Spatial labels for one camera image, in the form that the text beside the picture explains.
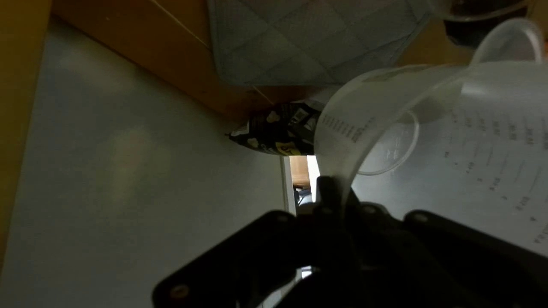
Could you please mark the translucent plastic measuring jug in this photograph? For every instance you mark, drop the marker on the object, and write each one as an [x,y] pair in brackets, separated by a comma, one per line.
[485,142]

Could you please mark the grey quilted pot holder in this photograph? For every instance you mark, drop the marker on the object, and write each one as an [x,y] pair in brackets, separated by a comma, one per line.
[319,34]

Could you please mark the small black round object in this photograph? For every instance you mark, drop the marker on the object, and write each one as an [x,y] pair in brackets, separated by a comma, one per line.
[485,28]

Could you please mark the black yellow snack bag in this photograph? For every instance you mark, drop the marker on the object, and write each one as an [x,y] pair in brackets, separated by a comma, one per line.
[274,130]

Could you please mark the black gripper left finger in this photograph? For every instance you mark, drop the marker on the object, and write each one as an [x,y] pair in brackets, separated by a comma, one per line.
[257,257]

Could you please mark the large plywood board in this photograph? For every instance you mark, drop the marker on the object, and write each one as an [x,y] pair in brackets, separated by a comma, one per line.
[19,86]

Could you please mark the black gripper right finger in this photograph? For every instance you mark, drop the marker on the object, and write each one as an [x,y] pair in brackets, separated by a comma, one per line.
[456,267]

